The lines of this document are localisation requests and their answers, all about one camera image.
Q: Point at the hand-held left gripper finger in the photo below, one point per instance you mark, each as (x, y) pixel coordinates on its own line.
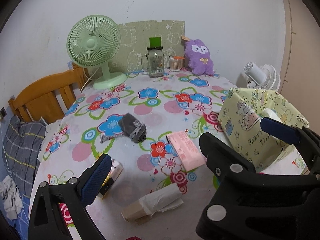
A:
(96, 178)

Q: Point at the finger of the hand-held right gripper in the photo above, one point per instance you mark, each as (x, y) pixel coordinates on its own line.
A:
(225, 160)
(280, 130)

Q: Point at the yellow printed paper box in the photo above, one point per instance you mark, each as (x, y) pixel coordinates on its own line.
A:
(250, 130)

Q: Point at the grey sock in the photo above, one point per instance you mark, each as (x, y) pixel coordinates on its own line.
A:
(130, 127)

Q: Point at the green yellow box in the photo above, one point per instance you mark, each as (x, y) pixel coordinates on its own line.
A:
(113, 175)

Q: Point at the pink packet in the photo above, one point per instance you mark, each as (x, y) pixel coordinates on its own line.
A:
(185, 150)

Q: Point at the white standing fan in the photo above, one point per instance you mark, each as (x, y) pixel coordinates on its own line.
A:
(257, 73)

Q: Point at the toilet paper roll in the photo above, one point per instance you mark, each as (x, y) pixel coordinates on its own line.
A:
(155, 200)

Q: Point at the white bedding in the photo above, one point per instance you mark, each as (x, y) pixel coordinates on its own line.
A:
(51, 128)

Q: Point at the beige wooden door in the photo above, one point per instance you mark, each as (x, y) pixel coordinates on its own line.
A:
(300, 55)

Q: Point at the grey plaid pillow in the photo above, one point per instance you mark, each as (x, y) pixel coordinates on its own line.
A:
(22, 142)

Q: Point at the crumpled white cloth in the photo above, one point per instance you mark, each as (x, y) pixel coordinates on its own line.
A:
(11, 197)

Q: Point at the blue bed sheet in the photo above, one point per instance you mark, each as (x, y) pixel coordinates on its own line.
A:
(23, 227)

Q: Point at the purple plush bunny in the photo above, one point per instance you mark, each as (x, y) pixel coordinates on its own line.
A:
(200, 60)

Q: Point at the wooden bed headboard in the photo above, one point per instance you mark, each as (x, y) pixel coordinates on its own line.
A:
(37, 92)

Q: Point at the cotton swab jar orange lid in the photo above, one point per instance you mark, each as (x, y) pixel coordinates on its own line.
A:
(176, 65)

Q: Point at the glass jar mug green lid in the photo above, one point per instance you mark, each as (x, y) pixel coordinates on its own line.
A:
(155, 65)

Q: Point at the green desk fan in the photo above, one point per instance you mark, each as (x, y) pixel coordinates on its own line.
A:
(92, 42)

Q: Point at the green patterned cardboard panel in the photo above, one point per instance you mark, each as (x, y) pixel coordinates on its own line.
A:
(140, 35)

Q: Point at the wall socket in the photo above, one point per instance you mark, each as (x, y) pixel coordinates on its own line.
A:
(3, 112)

